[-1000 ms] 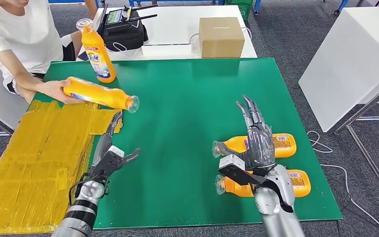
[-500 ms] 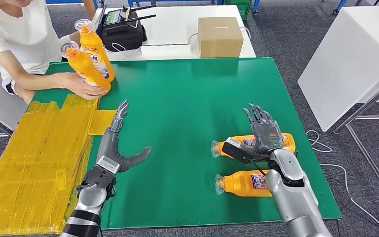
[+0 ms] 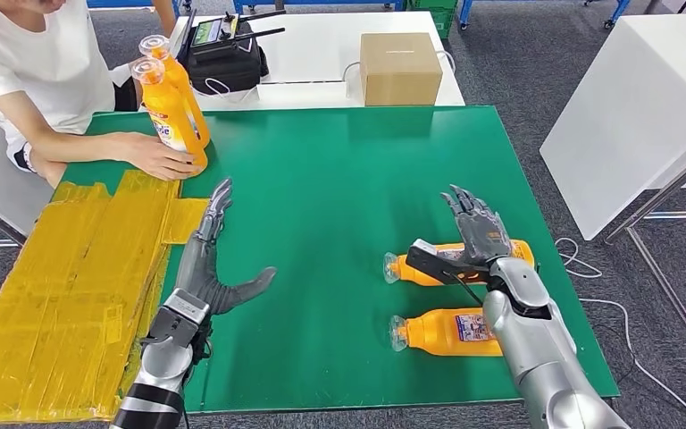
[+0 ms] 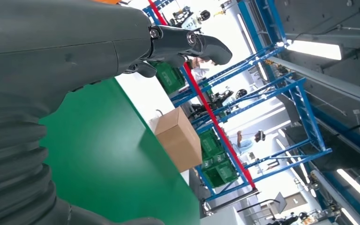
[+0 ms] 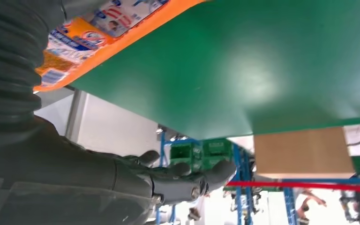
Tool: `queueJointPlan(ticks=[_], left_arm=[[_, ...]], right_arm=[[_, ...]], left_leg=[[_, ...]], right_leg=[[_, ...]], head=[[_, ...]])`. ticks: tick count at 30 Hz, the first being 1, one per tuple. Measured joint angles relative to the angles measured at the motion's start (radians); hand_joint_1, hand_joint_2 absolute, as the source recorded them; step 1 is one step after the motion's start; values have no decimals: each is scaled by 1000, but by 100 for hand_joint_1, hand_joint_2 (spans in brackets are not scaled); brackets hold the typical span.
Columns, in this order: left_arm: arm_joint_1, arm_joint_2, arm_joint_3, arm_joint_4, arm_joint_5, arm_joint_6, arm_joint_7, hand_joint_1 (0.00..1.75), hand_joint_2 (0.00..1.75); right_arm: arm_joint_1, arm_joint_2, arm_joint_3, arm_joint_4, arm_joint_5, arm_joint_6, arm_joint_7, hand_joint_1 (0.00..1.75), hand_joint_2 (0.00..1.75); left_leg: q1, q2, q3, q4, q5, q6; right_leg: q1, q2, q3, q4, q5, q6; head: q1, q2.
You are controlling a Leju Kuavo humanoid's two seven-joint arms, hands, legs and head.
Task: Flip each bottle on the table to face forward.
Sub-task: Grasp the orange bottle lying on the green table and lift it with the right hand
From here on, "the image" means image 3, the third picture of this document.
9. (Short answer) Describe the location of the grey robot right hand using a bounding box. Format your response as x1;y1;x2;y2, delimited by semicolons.
440;184;513;267

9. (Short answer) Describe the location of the person's right hand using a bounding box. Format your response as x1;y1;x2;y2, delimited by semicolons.
119;130;199;182

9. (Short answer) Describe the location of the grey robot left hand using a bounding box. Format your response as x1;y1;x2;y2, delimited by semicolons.
172;177;278;316

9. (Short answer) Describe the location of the orange detergent bottle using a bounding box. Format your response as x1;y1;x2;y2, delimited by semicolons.
388;307;505;358
381;238;537;289
130;57;209;174
138;34;212;149

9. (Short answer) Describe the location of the black carry bag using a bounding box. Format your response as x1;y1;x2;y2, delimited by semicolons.
186;21;270;96

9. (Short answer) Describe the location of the black remote controller with screen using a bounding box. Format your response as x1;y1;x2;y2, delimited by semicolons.
188;8;287;61

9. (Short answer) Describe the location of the yellow taped cardboard sheet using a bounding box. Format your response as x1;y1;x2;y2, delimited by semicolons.
0;170;210;426

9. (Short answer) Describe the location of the person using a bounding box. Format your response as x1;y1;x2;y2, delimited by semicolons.
0;0;199;189

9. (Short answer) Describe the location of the brown cardboard box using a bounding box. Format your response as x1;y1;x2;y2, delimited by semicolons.
359;32;444;108

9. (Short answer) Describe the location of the white table with metal legs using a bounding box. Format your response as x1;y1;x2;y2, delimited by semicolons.
538;14;686;389

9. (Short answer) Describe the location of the green plastic crate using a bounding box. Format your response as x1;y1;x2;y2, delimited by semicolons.
406;0;459;39

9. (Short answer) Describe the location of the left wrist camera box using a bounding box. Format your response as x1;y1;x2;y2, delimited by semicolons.
141;288;211;350

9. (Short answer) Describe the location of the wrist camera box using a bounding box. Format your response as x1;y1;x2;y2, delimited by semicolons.
406;238;492;287
141;288;211;350

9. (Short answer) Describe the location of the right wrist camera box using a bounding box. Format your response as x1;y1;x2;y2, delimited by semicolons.
406;238;492;287

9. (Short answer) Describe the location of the thin white cable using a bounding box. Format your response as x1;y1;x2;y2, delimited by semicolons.
341;49;457;99
191;35;262;105

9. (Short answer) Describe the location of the white floor cable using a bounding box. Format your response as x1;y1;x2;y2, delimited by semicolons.
554;236;686;425

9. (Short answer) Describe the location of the blue metal rack frame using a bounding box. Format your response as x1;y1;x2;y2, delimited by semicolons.
85;0;181;19
456;0;633;30
231;0;406;14

